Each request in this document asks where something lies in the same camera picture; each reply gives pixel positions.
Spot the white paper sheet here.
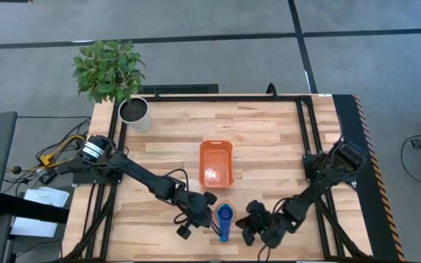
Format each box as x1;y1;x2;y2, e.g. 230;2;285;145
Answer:
23;186;71;208
10;217;58;238

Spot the black power adapter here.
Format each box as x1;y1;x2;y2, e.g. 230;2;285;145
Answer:
38;169;58;186

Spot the black aluminium table frame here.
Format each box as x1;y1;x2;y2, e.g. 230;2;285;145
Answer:
62;94;374;262

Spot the green leafy plant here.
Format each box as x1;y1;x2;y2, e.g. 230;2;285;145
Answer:
72;39;146;104

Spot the yellow cable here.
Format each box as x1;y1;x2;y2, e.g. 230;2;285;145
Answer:
31;134;86;172

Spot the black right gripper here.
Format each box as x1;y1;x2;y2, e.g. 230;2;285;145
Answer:
235;199;295;249

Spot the orange plastic basket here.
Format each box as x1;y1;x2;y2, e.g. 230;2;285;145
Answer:
199;140;235;189

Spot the black mat with hazard stripes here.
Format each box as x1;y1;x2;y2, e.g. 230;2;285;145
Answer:
333;94;406;262

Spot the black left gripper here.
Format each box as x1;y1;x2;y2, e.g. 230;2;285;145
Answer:
173;190;221;241

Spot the black bar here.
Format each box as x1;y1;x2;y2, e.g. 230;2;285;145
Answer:
0;193;69;224

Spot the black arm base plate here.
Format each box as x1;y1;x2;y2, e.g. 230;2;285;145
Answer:
303;153;357;187
72;166;124;185

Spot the small dark blue measuring cup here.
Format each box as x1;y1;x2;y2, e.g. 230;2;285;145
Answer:
216;203;233;243

